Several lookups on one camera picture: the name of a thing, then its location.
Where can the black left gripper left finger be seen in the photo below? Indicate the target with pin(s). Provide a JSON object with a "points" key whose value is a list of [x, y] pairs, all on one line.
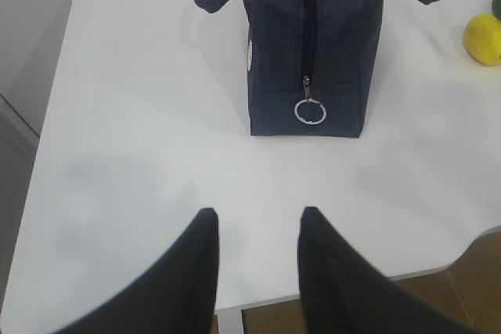
{"points": [[176, 294]]}

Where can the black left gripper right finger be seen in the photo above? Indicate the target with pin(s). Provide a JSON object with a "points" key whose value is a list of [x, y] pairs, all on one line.
{"points": [[340, 292]]}

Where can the dark navy fabric lunch bag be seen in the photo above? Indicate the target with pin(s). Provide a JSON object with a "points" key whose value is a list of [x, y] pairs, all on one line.
{"points": [[309, 64]]}

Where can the yellow toy corn piece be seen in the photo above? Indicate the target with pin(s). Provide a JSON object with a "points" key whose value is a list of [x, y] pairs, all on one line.
{"points": [[481, 39]]}

